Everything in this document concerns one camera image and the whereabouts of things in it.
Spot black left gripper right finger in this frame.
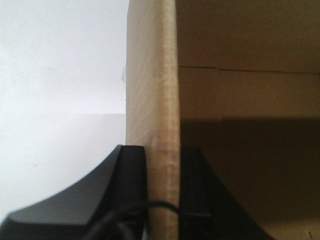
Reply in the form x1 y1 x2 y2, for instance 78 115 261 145
179 147 250 240

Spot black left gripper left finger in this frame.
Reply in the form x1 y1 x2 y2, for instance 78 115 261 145
0 145 147 240

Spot brown cardboard box black print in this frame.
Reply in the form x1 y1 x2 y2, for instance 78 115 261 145
126 0 320 240

